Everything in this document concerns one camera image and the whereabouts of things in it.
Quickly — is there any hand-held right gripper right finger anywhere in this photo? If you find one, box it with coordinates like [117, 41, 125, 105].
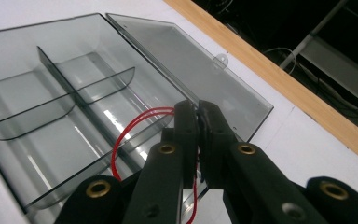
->
[198, 99, 329, 224]

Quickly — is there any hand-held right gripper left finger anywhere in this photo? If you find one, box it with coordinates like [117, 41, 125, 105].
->
[122, 99, 200, 224]

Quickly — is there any red rubber band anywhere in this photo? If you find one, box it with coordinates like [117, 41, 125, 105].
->
[110, 106, 200, 224]

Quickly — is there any clear grey compartment box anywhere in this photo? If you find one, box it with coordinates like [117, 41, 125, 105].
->
[0, 12, 275, 224]

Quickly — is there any wooden table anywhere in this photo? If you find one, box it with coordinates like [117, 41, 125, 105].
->
[162, 0, 358, 170]

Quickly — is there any white-legged desk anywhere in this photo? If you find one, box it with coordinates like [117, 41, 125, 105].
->
[279, 0, 358, 112]

